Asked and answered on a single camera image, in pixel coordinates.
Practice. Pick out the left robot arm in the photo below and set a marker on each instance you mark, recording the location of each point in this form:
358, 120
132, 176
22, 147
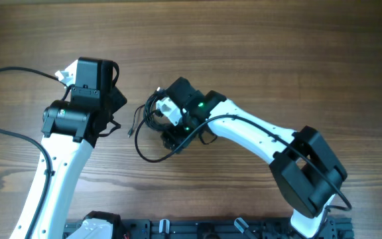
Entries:
70, 131

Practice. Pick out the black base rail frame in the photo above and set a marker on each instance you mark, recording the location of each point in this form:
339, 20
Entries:
333, 228

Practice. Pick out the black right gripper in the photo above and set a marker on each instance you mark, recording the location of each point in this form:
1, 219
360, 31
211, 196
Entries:
172, 140

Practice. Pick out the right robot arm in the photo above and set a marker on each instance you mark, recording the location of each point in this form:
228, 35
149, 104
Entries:
306, 170

